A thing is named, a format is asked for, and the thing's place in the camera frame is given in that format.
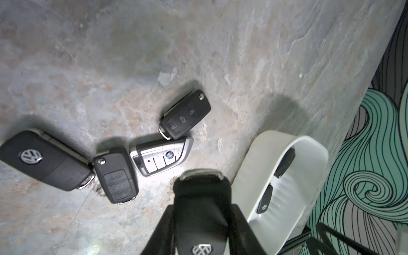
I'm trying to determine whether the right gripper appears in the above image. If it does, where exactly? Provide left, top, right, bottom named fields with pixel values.
left=304, top=222, right=380, bottom=255

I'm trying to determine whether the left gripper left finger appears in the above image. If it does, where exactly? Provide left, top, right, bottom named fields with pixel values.
left=141, top=205, right=175, bottom=255

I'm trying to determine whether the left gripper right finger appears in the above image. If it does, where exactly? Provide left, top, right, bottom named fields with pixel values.
left=228, top=204, right=266, bottom=255

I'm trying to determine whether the black VW key top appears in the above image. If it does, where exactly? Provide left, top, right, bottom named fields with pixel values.
left=173, top=169, right=231, bottom=255

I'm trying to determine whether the white plastic storage box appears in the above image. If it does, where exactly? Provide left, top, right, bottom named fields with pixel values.
left=232, top=130, right=329, bottom=255

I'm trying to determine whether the silver BMW key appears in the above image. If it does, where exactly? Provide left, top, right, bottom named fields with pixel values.
left=130, top=137, right=194, bottom=177

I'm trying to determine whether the black flip key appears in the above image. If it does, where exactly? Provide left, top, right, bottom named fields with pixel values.
left=92, top=147, right=139, bottom=204

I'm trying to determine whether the black VW key large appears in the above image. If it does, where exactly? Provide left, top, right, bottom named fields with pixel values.
left=1, top=129, right=95, bottom=191

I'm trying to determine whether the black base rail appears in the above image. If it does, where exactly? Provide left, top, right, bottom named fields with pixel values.
left=278, top=226, right=311, bottom=255

